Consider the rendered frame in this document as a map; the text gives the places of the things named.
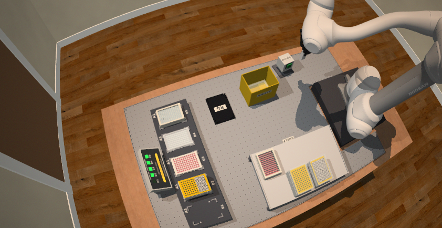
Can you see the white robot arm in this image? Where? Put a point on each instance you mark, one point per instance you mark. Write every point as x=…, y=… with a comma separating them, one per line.
x=365, y=105

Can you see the black flat pad with rg label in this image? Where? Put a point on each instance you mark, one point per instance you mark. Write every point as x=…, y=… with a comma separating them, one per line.
x=220, y=108

